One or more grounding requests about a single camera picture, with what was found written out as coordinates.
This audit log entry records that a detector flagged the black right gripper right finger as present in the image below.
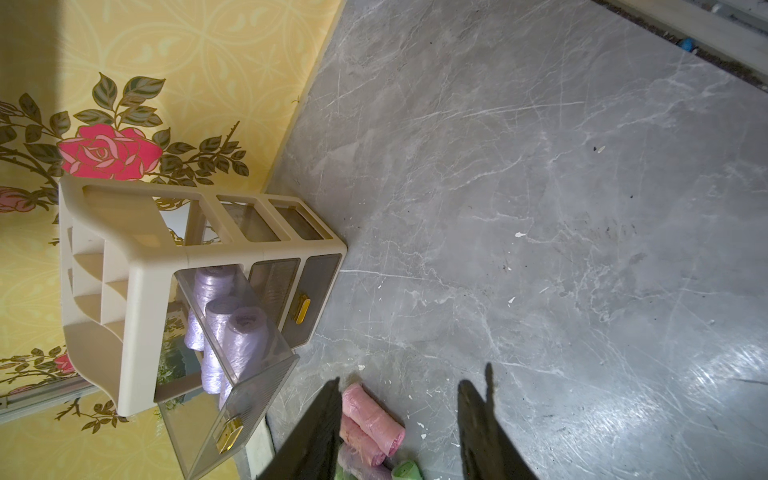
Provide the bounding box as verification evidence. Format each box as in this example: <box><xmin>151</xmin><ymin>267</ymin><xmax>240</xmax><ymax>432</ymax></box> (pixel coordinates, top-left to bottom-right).
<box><xmin>457</xmin><ymin>362</ymin><xmax>537</xmax><ymax>480</ymax></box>

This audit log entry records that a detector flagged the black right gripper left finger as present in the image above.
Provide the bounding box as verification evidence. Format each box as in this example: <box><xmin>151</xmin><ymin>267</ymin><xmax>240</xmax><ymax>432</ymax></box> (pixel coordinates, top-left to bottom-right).
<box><xmin>258</xmin><ymin>378</ymin><xmax>342</xmax><ymax>480</ymax></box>

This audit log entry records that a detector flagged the purple trash bag roll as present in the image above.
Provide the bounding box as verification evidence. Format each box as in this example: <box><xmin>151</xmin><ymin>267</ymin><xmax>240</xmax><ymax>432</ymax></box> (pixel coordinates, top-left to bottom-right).
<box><xmin>202</xmin><ymin>296</ymin><xmax>242</xmax><ymax>395</ymax></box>
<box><xmin>219</xmin><ymin>306</ymin><xmax>269</xmax><ymax>409</ymax></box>
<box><xmin>184</xmin><ymin>265</ymin><xmax>238</xmax><ymax>351</ymax></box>
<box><xmin>337</xmin><ymin>444</ymin><xmax>392</xmax><ymax>480</ymax></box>

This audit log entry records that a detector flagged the green trash bag roll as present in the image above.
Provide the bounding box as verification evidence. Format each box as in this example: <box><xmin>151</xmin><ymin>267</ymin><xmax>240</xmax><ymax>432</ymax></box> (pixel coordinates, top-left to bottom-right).
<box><xmin>391</xmin><ymin>460</ymin><xmax>423</xmax><ymax>480</ymax></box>

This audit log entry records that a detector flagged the pink trash bag roll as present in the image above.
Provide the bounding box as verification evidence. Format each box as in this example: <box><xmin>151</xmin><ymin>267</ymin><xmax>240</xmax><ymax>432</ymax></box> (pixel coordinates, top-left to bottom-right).
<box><xmin>340</xmin><ymin>415</ymin><xmax>386</xmax><ymax>467</ymax></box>
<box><xmin>342</xmin><ymin>383</ymin><xmax>406</xmax><ymax>457</ymax></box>

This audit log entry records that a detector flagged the beige three-drawer organizer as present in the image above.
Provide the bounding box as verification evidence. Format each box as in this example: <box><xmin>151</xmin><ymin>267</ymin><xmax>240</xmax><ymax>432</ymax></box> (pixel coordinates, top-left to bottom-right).
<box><xmin>59</xmin><ymin>176</ymin><xmax>347</xmax><ymax>416</ymax></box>

